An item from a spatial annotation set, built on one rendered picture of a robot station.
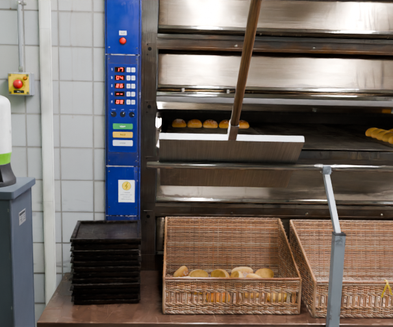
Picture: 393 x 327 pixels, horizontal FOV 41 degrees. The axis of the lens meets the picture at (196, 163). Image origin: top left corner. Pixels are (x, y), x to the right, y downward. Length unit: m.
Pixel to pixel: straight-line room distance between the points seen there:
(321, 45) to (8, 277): 1.69
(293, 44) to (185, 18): 0.51
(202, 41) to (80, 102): 0.62
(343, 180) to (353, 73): 0.50
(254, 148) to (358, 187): 0.75
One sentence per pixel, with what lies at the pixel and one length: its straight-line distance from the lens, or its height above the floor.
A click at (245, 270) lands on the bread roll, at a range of 2.46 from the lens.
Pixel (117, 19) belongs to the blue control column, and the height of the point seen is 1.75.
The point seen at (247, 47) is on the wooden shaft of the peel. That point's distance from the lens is 1.61.
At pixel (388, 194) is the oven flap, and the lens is 2.68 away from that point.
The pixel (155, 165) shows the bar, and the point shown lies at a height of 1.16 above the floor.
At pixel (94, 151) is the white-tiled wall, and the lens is 2.49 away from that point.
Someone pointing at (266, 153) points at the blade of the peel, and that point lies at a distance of 2.07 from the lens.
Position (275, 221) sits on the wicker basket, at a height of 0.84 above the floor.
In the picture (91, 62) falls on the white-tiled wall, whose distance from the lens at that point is 2.46.
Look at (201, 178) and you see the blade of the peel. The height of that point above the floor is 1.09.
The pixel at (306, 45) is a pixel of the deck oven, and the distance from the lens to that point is 2.51.
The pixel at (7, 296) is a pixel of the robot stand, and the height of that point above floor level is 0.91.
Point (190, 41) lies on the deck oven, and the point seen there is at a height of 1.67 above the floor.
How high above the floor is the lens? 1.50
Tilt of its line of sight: 9 degrees down
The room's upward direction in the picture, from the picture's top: 1 degrees clockwise
